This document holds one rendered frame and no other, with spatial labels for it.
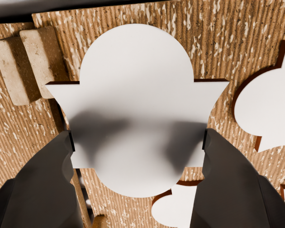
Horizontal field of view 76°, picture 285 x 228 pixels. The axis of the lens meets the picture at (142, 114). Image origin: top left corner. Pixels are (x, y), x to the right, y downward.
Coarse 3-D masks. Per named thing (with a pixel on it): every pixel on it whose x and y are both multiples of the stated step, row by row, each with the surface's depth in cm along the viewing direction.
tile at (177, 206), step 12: (180, 180) 24; (168, 192) 25; (180, 192) 24; (192, 192) 24; (156, 204) 25; (168, 204) 25; (180, 204) 25; (192, 204) 25; (156, 216) 27; (168, 216) 26; (180, 216) 26
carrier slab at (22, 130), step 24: (0, 24) 16; (24, 24) 16; (0, 72) 19; (0, 96) 20; (0, 120) 21; (24, 120) 21; (48, 120) 21; (0, 144) 23; (24, 144) 23; (0, 168) 25
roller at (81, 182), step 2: (76, 168) 28; (78, 168) 28; (76, 170) 28; (78, 170) 28; (76, 172) 28; (78, 172) 28; (80, 172) 28; (78, 174) 28; (80, 174) 28; (78, 176) 28; (80, 176) 28; (78, 178) 28; (80, 178) 28; (82, 178) 28; (80, 180) 28; (82, 180) 28; (80, 182) 28; (82, 182) 28; (80, 184) 28; (82, 184) 28; (84, 184) 28; (82, 186) 28; (84, 186) 28
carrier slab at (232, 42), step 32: (192, 0) 15; (224, 0) 15; (256, 0) 15; (64, 32) 16; (96, 32) 16; (192, 32) 16; (224, 32) 16; (256, 32) 16; (64, 64) 18; (192, 64) 17; (224, 64) 17; (256, 64) 17; (224, 96) 18; (224, 128) 20; (256, 160) 22; (96, 192) 26; (128, 224) 29; (160, 224) 29
